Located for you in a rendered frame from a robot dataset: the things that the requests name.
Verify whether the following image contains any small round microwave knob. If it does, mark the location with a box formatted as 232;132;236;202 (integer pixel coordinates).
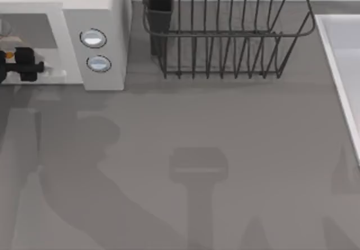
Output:
85;55;113;73

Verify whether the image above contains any large round microwave knob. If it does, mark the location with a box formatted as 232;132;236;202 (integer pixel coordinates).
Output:
79;28;108;49

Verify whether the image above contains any pale microwave oven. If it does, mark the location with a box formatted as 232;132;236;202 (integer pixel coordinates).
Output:
0;0;133;92

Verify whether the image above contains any dark cutlery holder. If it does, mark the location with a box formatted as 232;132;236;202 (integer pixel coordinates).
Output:
142;0;175;56

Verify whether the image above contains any white sink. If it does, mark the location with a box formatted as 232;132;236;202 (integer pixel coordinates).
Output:
314;14;360;168

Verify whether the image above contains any dark wire dish rack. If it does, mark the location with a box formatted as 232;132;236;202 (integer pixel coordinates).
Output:
142;0;316;80

